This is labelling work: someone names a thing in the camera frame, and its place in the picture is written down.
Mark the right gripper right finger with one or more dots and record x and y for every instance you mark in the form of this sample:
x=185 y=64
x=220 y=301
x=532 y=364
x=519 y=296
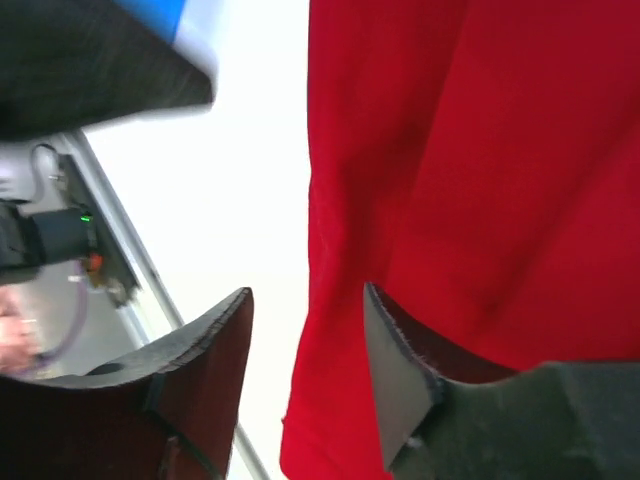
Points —
x=445 y=413

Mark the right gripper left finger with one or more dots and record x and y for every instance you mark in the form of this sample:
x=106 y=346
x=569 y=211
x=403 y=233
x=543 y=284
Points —
x=88 y=426

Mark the red skirt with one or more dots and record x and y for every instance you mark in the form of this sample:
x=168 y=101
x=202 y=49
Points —
x=479 y=161

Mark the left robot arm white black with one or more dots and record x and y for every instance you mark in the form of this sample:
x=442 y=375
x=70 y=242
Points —
x=71 y=64

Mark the blue plastic bin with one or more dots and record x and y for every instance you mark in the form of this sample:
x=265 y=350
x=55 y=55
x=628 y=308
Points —
x=165 y=16

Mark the aluminium frame rail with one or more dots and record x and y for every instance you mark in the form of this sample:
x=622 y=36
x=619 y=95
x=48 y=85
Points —
x=150 y=280

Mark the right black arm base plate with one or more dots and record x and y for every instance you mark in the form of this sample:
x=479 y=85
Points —
x=95 y=230

